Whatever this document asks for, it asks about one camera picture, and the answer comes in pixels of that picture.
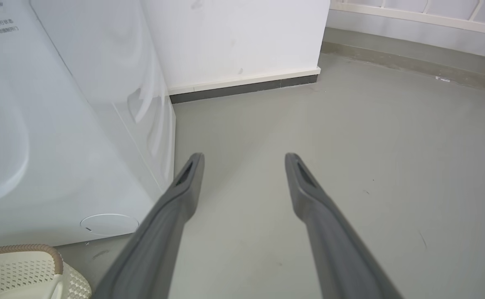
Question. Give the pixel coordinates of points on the white railing frame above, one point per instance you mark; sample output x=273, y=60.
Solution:
x=425, y=18

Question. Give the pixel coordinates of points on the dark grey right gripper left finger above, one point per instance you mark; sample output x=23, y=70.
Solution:
x=159, y=241

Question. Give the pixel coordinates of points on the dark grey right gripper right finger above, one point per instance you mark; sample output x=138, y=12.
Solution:
x=333, y=245

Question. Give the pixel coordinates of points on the cream woven laundry basket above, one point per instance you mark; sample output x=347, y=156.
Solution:
x=22, y=274

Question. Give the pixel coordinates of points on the white washing machine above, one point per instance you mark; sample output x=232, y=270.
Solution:
x=59, y=124

